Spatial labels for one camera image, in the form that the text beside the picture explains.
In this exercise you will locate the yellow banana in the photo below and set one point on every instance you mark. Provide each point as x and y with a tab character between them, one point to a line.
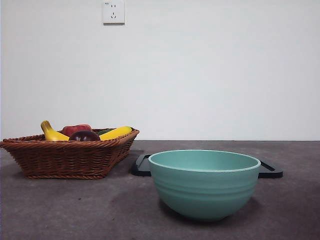
51	133

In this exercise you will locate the brown wicker basket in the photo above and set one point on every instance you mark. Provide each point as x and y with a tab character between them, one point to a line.
65	160

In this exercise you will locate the teal ribbed bowl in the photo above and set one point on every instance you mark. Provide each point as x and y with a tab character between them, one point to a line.
205	190

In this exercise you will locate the red bell pepper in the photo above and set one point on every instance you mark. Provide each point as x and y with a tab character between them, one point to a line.
75	128

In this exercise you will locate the dark rectangular tray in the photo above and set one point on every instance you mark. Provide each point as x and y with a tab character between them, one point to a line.
142	170

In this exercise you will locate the dark purple plum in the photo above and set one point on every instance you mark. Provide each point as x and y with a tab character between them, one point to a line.
84	136

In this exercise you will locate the green vegetable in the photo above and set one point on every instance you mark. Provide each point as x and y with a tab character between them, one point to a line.
105	131

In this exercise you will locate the white wall socket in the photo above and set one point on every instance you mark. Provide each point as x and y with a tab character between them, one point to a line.
113	12

